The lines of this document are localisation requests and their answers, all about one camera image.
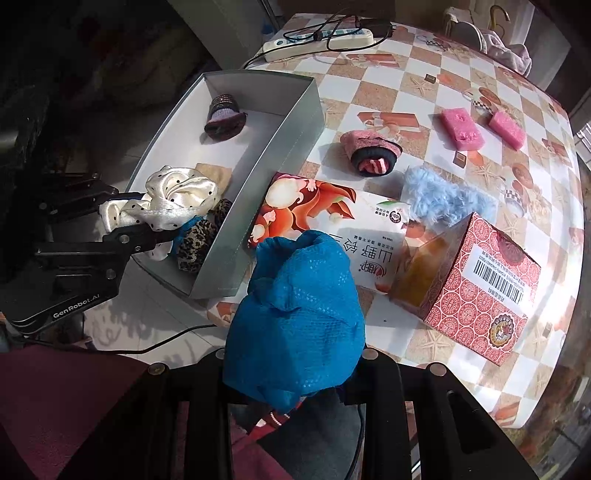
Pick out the grey cardboard box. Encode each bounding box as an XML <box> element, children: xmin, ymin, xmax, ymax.
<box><xmin>124</xmin><ymin>69</ymin><xmax>324</xmax><ymax>300</ymax></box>

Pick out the black cable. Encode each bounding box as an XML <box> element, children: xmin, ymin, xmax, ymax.
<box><xmin>242</xmin><ymin>7</ymin><xmax>370</xmax><ymax>70</ymax></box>

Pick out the black power adapter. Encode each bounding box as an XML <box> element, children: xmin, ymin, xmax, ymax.
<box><xmin>361</xmin><ymin>18</ymin><xmax>396</xmax><ymax>38</ymax></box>

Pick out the cream polka dot scrunchie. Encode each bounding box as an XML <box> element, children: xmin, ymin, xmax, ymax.
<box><xmin>99</xmin><ymin>166</ymin><xmax>221</xmax><ymax>262</ymax></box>

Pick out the plain pink sponge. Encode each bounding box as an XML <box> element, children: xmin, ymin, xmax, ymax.
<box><xmin>488</xmin><ymin>111</ymin><xmax>528</xmax><ymax>151</ymax></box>

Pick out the checkered tablecloth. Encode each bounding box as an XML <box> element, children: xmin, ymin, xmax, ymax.
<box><xmin>205</xmin><ymin>13</ymin><xmax>587</xmax><ymax>430</ymax></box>

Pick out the pink sponge with holes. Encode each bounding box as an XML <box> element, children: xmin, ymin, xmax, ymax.
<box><xmin>438</xmin><ymin>107</ymin><xmax>486</xmax><ymax>150</ymax></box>

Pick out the white power strip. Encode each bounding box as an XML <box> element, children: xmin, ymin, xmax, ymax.
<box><xmin>263</xmin><ymin>27</ymin><xmax>375</xmax><ymax>61</ymax></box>

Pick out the light blue fluffy cloth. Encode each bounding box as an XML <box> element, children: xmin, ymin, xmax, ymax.
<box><xmin>404</xmin><ymin>166</ymin><xmax>497</xmax><ymax>228</ymax></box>

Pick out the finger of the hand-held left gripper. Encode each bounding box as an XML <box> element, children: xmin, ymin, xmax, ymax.
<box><xmin>37</xmin><ymin>172</ymin><xmax>123</xmax><ymax>219</ymax></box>
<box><xmin>100</xmin><ymin>224</ymin><xmax>180</xmax><ymax>257</ymax></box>

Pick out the pink towel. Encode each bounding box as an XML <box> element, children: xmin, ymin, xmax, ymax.
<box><xmin>480</xmin><ymin>30</ymin><xmax>534</xmax><ymax>77</ymax></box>

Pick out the blue nonwoven shoe cover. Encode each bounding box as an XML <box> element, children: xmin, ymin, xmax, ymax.
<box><xmin>222</xmin><ymin>230</ymin><xmax>366</xmax><ymax>415</ymax></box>
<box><xmin>172</xmin><ymin>217</ymin><xmax>200</xmax><ymax>252</ymax></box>

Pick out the leopard print scrunchie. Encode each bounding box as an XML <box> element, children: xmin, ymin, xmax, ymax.
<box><xmin>177</xmin><ymin>198</ymin><xmax>234</xmax><ymax>274</ymax></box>

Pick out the beige cloth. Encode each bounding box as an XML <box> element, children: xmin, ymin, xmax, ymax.
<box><xmin>194</xmin><ymin>161</ymin><xmax>234</xmax><ymax>192</ymax></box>

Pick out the red patterned carton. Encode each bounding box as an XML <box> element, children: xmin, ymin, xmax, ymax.
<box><xmin>389</xmin><ymin>211</ymin><xmax>542</xmax><ymax>367</ymax></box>

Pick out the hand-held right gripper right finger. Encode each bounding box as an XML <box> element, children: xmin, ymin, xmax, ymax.
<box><xmin>342</xmin><ymin>348</ymin><xmax>541</xmax><ymax>480</ymax></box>

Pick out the pink striped sock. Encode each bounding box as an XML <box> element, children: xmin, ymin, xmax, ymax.
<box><xmin>340</xmin><ymin>129</ymin><xmax>402</xmax><ymax>178</ymax></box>

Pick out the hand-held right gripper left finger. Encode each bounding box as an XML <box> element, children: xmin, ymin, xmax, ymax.
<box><xmin>60</xmin><ymin>348</ymin><xmax>234</xmax><ymax>480</ymax></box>

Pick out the purple knit sock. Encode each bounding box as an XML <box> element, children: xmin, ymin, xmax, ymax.
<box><xmin>204</xmin><ymin>93</ymin><xmax>247</xmax><ymax>141</ymax></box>

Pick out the person's leg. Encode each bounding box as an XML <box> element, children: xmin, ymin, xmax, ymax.
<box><xmin>228</xmin><ymin>397</ymin><xmax>370</xmax><ymax>480</ymax></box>

